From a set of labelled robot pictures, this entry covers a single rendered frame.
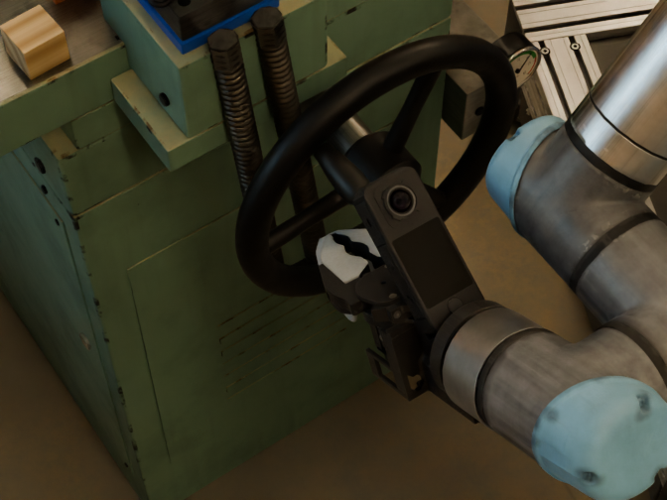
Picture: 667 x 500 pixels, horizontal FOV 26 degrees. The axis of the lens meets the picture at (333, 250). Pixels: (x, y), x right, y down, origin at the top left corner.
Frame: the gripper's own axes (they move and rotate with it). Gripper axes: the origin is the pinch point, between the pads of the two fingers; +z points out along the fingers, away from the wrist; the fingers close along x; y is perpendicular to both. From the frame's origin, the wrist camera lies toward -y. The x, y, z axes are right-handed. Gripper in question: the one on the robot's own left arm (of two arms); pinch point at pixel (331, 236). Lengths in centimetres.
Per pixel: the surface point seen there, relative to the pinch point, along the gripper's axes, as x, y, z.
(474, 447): 32, 70, 50
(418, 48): 12.3, -10.6, 1.4
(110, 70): -6.4, -12.3, 20.3
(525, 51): 36.4, 5.7, 24.1
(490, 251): 53, 57, 71
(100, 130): -8.1, -6.5, 23.7
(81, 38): -7.4, -15.5, 21.5
